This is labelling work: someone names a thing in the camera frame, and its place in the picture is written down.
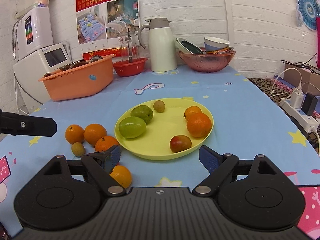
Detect small yellow-orange fruit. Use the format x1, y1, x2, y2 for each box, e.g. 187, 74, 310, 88
110, 165, 132, 189

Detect small brown longan fruit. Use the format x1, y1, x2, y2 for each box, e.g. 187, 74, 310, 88
71, 142, 86, 157

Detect tangerine with stem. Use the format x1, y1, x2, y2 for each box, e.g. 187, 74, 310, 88
94, 136, 119, 152

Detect middle orange on table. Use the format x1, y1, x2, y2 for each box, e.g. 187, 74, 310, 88
84, 124, 107, 146

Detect orange on table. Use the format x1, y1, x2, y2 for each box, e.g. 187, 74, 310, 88
84, 124, 107, 146
65, 124, 85, 144

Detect left orange on table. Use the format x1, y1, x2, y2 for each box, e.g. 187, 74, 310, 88
65, 124, 85, 144

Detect large tangerine on plate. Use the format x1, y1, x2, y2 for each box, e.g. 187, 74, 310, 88
187, 113, 212, 138

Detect red plum on plate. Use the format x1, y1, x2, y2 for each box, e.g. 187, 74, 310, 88
169, 135, 192, 153

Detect green fruit front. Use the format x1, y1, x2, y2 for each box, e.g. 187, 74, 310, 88
118, 116, 146, 139

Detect green fruit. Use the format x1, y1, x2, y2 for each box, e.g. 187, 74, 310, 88
118, 116, 146, 139
130, 105, 153, 125

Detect white appliance with screen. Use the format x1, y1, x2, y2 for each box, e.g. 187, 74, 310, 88
13, 42, 72, 113

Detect yellow plastic plate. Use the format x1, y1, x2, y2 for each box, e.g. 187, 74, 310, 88
114, 98, 214, 161

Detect orange plastic basin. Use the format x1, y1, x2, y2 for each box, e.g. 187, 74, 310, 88
39, 54, 115, 101

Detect small orange on plate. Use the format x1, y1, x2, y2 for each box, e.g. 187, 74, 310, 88
184, 106, 202, 121

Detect green fruit back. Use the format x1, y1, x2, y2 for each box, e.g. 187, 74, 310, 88
130, 105, 153, 125

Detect small brown fruit on plate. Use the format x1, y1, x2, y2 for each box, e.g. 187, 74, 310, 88
153, 100, 165, 113

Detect metal dishes in basin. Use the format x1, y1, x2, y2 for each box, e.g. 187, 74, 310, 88
43, 55, 103, 77

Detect white water purifier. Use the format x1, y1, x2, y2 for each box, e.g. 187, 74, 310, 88
17, 7, 54, 60

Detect red plastic basket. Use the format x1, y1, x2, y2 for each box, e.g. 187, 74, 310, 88
113, 57, 148, 77

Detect white power strip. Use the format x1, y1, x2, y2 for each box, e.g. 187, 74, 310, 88
279, 99, 319, 133

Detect white charger plug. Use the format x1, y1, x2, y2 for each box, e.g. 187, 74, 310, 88
290, 89, 304, 109

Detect pink glass bowl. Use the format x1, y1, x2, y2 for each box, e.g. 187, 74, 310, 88
178, 50, 236, 73

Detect black power adapter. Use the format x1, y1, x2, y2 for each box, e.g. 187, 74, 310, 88
302, 93, 318, 116

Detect glass pitcher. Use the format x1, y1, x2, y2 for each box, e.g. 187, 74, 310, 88
120, 28, 140, 63

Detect white blue ceramic bowl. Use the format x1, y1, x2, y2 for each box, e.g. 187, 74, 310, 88
204, 36, 230, 52

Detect white green dish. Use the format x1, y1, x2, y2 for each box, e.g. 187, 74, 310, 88
175, 38, 204, 54

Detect cardboard box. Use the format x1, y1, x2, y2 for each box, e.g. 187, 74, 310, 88
284, 64, 319, 96

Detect white thermos jug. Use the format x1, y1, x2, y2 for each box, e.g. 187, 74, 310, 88
137, 17, 177, 72

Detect bedding poster calendar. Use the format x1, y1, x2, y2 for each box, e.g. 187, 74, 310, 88
75, 0, 140, 59

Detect blue paper fan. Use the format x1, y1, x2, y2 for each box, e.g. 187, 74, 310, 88
296, 0, 319, 31

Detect white charging cable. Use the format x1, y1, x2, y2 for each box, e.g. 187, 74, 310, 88
268, 67, 303, 98

